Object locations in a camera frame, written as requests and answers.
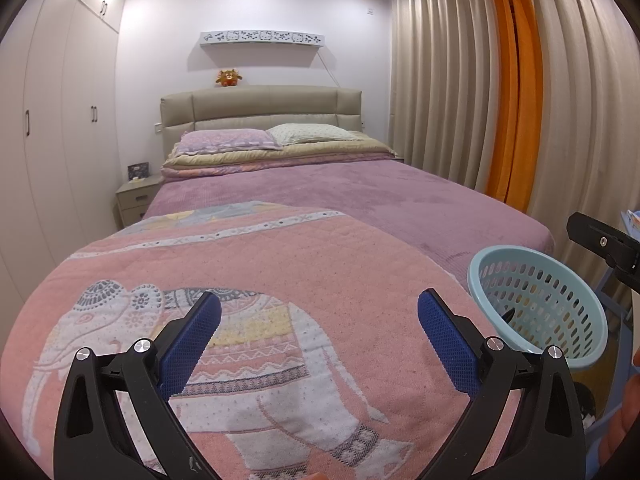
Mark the person's right hand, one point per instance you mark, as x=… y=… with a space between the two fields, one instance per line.
x=625 y=420

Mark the orange curtain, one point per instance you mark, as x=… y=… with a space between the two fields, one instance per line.
x=515 y=85

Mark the white patterned pillow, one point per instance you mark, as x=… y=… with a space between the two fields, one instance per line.
x=315 y=133

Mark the white wall shelf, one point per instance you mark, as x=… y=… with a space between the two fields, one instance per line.
x=262 y=38

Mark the beige curtain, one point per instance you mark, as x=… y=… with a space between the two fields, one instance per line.
x=440 y=85
x=590 y=110

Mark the pink elephant blanket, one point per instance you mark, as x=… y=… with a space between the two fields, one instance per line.
x=325 y=270

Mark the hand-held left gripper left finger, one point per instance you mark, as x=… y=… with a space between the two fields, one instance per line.
x=192 y=342

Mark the purple bedspread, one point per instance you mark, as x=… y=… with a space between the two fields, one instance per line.
x=400 y=200

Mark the white wardrobe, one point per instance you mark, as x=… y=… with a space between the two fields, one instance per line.
x=55 y=135

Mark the beige padded headboard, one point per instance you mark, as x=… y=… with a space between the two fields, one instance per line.
x=260 y=105

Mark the dark photo frame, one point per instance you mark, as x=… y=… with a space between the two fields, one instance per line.
x=138 y=171

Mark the folded beige quilt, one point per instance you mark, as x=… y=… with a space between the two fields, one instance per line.
x=300 y=156

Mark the beige nightstand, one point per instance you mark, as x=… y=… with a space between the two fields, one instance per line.
x=135 y=202

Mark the orange plush toy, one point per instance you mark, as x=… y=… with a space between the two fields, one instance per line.
x=229 y=78

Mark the light blue plastic basket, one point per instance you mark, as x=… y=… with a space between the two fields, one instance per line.
x=550 y=305

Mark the purple pillow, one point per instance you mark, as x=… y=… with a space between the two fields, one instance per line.
x=225 y=140

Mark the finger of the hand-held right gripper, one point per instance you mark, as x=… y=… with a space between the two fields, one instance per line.
x=590 y=232

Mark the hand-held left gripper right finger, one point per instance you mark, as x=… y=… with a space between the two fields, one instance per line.
x=447 y=345

